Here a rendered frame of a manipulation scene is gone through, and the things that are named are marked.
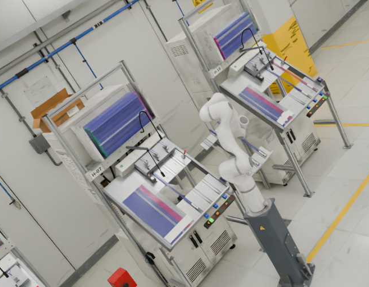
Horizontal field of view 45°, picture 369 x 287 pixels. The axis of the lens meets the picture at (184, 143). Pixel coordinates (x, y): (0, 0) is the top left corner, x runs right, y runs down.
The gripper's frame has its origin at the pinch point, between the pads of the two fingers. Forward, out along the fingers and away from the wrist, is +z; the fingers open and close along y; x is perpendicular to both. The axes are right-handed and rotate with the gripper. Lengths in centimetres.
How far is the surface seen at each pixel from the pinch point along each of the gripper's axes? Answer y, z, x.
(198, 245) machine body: 60, 60, 35
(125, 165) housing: 69, 19, -47
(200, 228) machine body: 51, 54, 27
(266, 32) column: -244, 113, -81
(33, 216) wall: 118, 161, -110
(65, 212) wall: 91, 172, -94
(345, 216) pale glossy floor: -27, 17, 109
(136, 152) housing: 54, 19, -49
